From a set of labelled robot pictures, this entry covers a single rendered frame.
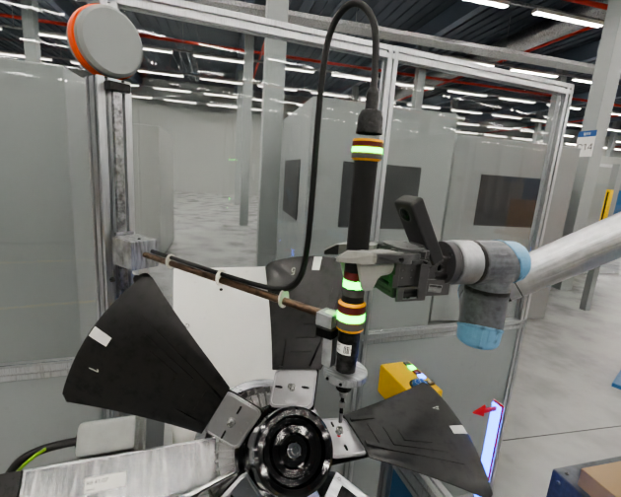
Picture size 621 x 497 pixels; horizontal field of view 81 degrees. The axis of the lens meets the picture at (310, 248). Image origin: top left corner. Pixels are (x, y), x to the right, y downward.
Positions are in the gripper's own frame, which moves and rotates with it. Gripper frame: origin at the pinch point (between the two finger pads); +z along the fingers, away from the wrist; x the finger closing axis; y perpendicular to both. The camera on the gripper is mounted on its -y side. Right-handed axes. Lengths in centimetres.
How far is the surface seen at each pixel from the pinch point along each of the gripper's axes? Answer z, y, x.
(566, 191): -396, -11, 252
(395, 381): -34, 44, 29
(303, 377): 2.1, 23.5, 5.2
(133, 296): 28.8, 9.9, 11.9
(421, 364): -77, 67, 70
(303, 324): 0.6, 16.7, 11.3
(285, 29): -8, -53, 71
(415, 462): -13.7, 33.5, -7.0
